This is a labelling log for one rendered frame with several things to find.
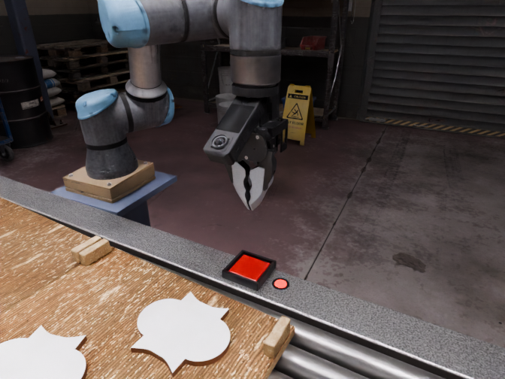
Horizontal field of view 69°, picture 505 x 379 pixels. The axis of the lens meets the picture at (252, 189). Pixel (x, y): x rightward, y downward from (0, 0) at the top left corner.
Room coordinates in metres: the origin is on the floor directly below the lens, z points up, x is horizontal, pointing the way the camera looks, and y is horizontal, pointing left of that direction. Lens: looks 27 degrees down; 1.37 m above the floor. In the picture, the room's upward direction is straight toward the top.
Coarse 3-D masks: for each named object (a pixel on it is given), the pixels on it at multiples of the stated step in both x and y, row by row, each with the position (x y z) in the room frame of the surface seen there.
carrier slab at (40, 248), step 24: (0, 216) 0.73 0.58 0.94; (24, 216) 0.73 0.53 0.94; (0, 240) 0.63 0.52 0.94; (24, 240) 0.63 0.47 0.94; (48, 240) 0.63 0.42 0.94; (72, 240) 0.63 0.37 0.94; (0, 264) 0.55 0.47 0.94; (24, 264) 0.55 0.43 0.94; (48, 264) 0.55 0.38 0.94; (72, 264) 0.55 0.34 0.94; (0, 288) 0.49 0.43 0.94; (24, 288) 0.49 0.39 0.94; (0, 312) 0.43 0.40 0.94
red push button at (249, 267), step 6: (240, 258) 0.58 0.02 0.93; (246, 258) 0.58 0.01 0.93; (252, 258) 0.58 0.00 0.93; (234, 264) 0.56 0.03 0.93; (240, 264) 0.56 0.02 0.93; (246, 264) 0.56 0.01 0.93; (252, 264) 0.56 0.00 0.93; (258, 264) 0.56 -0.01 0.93; (264, 264) 0.56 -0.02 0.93; (270, 264) 0.56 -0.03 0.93; (234, 270) 0.54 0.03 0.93; (240, 270) 0.54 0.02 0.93; (246, 270) 0.54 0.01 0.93; (252, 270) 0.54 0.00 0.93; (258, 270) 0.54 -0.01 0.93; (264, 270) 0.54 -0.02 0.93; (246, 276) 0.53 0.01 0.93; (252, 276) 0.53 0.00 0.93; (258, 276) 0.53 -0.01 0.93
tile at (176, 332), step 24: (144, 312) 0.42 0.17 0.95; (168, 312) 0.42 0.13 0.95; (192, 312) 0.42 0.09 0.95; (216, 312) 0.42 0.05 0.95; (144, 336) 0.37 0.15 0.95; (168, 336) 0.37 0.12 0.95; (192, 336) 0.37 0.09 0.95; (216, 336) 0.37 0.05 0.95; (168, 360) 0.33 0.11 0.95; (192, 360) 0.34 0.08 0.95; (216, 360) 0.34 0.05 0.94
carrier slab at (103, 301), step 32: (128, 256) 0.58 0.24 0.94; (64, 288) 0.49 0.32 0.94; (96, 288) 0.49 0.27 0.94; (128, 288) 0.49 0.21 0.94; (160, 288) 0.49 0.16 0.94; (192, 288) 0.49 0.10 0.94; (0, 320) 0.41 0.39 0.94; (32, 320) 0.41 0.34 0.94; (64, 320) 0.41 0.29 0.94; (96, 320) 0.41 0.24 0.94; (128, 320) 0.41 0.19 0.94; (224, 320) 0.41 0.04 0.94; (256, 320) 0.41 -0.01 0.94; (96, 352) 0.36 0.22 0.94; (128, 352) 0.36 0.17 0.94; (256, 352) 0.36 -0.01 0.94
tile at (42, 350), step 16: (32, 336) 0.37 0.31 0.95; (48, 336) 0.37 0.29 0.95; (80, 336) 0.37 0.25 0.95; (0, 352) 0.35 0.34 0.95; (16, 352) 0.35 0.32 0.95; (32, 352) 0.35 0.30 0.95; (48, 352) 0.35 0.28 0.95; (64, 352) 0.35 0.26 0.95; (0, 368) 0.32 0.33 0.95; (16, 368) 0.32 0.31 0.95; (32, 368) 0.32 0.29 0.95; (48, 368) 0.32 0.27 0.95; (64, 368) 0.32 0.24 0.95; (80, 368) 0.32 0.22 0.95
